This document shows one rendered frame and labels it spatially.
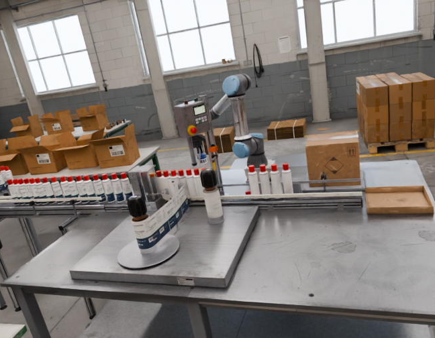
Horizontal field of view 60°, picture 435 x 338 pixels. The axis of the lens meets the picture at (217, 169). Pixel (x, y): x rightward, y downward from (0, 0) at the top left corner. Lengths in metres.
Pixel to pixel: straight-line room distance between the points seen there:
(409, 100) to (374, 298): 4.16
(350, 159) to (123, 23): 6.75
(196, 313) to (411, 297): 0.84
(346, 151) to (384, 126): 3.20
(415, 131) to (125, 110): 5.80
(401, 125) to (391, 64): 2.33
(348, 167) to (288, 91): 5.38
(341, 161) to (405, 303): 1.04
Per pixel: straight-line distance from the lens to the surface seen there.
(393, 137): 5.55
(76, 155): 4.21
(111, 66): 8.66
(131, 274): 1.81
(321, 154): 2.32
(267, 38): 7.57
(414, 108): 5.51
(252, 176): 2.19
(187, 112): 2.23
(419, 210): 2.11
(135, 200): 1.78
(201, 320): 1.75
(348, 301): 1.52
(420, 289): 1.61
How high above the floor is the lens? 1.79
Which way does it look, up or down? 18 degrees down
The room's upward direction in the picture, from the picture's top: 10 degrees counter-clockwise
